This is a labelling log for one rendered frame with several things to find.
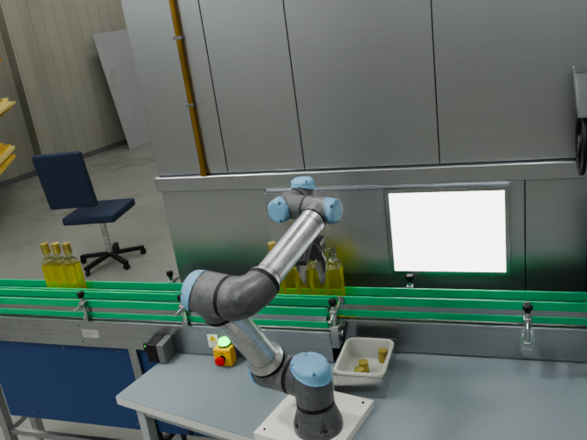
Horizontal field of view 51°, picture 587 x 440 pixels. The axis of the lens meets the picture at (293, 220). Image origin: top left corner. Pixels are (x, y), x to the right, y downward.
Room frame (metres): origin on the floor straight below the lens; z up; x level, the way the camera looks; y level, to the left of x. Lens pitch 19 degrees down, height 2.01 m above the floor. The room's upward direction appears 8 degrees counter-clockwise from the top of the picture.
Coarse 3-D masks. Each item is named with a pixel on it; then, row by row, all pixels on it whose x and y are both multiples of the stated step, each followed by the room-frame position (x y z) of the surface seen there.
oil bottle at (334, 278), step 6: (330, 264) 2.08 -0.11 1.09; (336, 264) 2.08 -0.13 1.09; (330, 270) 2.08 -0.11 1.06; (336, 270) 2.07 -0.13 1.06; (342, 270) 2.11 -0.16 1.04; (330, 276) 2.08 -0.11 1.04; (336, 276) 2.07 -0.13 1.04; (342, 276) 2.10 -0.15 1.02; (330, 282) 2.08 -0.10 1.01; (336, 282) 2.07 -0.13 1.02; (342, 282) 2.09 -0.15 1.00; (330, 288) 2.08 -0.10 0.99; (336, 288) 2.07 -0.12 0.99; (342, 288) 2.08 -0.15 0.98; (330, 294) 2.08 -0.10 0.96; (336, 294) 2.07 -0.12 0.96; (342, 294) 2.08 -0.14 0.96
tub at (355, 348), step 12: (348, 348) 1.92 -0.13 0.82; (360, 348) 1.94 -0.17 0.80; (372, 348) 1.93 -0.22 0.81; (348, 360) 1.90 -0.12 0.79; (372, 360) 1.91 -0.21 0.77; (336, 372) 1.76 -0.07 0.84; (348, 372) 1.75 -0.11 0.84; (360, 372) 1.74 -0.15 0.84; (372, 372) 1.84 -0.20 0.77; (384, 372) 1.73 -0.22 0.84
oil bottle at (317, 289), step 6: (312, 264) 2.10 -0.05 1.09; (312, 270) 2.10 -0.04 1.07; (312, 276) 2.10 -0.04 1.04; (312, 282) 2.10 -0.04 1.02; (318, 282) 2.09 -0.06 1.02; (312, 288) 2.10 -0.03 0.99; (318, 288) 2.09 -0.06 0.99; (324, 288) 2.08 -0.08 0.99; (318, 294) 2.09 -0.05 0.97; (324, 294) 2.09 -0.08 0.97
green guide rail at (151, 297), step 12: (0, 288) 2.59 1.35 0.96; (132, 300) 2.35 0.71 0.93; (144, 300) 2.33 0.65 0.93; (156, 300) 2.30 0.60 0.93; (168, 300) 2.29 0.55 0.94; (276, 300) 2.12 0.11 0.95; (288, 300) 2.10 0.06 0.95; (300, 300) 2.08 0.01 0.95; (312, 300) 2.07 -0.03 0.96; (324, 300) 2.05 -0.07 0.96
